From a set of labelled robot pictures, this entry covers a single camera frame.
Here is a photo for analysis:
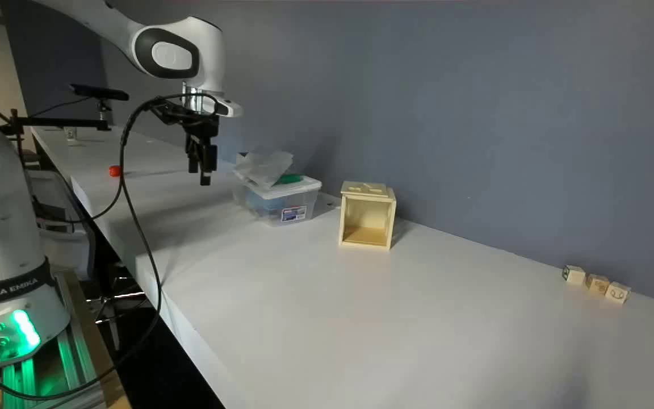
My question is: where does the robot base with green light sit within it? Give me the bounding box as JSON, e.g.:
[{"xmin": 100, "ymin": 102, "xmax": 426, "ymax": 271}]
[{"xmin": 0, "ymin": 286, "xmax": 108, "ymax": 409}]

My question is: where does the left wooden cube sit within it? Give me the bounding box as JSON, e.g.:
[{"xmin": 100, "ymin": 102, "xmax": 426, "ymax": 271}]
[{"xmin": 562, "ymin": 266, "xmax": 587, "ymax": 286}]

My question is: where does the black camera on stand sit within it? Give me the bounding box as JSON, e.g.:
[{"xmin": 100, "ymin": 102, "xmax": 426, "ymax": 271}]
[{"xmin": 0, "ymin": 85, "xmax": 128, "ymax": 134}]

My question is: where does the wooden cube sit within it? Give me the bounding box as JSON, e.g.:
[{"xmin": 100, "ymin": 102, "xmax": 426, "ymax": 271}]
[
  {"xmin": 585, "ymin": 275, "xmax": 609, "ymax": 296},
  {"xmin": 562, "ymin": 266, "xmax": 587, "ymax": 286},
  {"xmin": 604, "ymin": 281, "xmax": 631, "ymax": 304}
]

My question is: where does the small orange object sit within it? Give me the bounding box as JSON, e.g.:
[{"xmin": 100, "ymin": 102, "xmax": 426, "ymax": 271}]
[{"xmin": 108, "ymin": 167, "xmax": 122, "ymax": 180}]

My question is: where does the right wooden cube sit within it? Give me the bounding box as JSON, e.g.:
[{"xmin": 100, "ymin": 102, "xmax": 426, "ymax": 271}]
[{"xmin": 604, "ymin": 281, "xmax": 631, "ymax": 304}]

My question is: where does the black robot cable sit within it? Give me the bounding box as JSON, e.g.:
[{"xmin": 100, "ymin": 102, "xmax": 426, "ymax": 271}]
[{"xmin": 0, "ymin": 93, "xmax": 192, "ymax": 404}]

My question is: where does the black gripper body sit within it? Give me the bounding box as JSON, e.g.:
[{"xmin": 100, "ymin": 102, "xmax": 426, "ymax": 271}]
[{"xmin": 164, "ymin": 97, "xmax": 227, "ymax": 161}]

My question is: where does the clear plastic wipes container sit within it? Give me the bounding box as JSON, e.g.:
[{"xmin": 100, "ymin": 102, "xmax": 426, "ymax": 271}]
[{"xmin": 234, "ymin": 150, "xmax": 321, "ymax": 225}]

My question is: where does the middle wooden cube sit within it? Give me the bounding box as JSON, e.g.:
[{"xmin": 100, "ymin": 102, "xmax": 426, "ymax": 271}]
[{"xmin": 585, "ymin": 275, "xmax": 609, "ymax": 296}]

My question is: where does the wooden toy box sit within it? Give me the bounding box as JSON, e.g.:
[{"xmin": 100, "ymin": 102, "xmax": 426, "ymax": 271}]
[{"xmin": 337, "ymin": 183, "xmax": 398, "ymax": 250}]

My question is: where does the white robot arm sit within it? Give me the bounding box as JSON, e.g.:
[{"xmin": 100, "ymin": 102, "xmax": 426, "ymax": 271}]
[{"xmin": 0, "ymin": 0, "xmax": 240, "ymax": 303}]

